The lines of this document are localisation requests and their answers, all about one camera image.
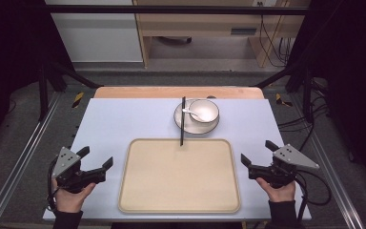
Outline white cabinet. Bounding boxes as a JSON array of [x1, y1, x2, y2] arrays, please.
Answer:
[[44, 0, 144, 64]]

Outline wooden desk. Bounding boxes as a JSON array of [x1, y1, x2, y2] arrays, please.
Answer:
[[132, 0, 312, 69]]

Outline bundle of black cables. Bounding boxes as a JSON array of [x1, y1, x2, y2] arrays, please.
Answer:
[[257, 1, 295, 69]]

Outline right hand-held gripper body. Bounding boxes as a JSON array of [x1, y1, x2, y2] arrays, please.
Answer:
[[248, 143, 320, 189]]

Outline white table board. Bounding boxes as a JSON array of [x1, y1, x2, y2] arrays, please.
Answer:
[[42, 97, 313, 222]]

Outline black floor cables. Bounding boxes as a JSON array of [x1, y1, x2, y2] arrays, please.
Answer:
[[277, 94, 331, 153]]

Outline beige rectangular tray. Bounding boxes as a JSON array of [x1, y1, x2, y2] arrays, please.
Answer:
[[117, 137, 242, 215]]

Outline black metal stand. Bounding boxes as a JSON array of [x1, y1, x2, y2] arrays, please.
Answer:
[[37, 59, 105, 122], [251, 59, 316, 124]]

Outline black chopstick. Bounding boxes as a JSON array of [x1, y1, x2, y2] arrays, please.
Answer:
[[179, 96, 186, 148], [180, 96, 188, 146]]

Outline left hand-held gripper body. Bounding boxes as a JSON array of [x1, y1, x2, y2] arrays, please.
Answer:
[[51, 146, 107, 195]]

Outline black curtain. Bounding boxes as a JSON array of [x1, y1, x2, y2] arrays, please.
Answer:
[[0, 0, 74, 157], [285, 0, 366, 193]]

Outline white ceramic spoon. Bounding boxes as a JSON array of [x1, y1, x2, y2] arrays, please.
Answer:
[[181, 107, 206, 121]]

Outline white bowl with dark rim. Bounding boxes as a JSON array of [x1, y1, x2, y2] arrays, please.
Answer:
[[188, 98, 220, 125]]

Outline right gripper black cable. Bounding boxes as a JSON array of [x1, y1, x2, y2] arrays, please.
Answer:
[[295, 169, 333, 222]]

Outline person's left hand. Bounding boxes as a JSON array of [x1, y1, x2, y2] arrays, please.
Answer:
[[52, 177, 97, 214]]

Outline black horizontal frame bar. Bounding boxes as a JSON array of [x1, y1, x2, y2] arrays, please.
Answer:
[[43, 4, 310, 16]]

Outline aluminium rail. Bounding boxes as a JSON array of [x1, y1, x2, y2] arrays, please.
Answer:
[[0, 91, 64, 229], [290, 93, 365, 229]]

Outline yellow black tape marker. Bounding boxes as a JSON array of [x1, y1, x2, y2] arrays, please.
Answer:
[[274, 93, 294, 108], [71, 91, 86, 109]]

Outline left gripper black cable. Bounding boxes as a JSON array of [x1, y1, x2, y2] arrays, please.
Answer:
[[46, 156, 61, 214]]

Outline white plate with dark rim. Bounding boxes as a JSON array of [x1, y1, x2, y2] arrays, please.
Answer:
[[173, 98, 221, 135]]

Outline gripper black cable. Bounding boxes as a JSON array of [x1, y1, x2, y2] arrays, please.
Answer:
[[46, 156, 61, 214], [295, 169, 333, 222]]

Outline wooden table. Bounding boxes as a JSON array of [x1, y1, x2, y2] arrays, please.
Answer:
[[93, 86, 266, 100]]

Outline person's right hand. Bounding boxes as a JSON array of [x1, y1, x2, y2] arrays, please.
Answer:
[[255, 177, 297, 204]]

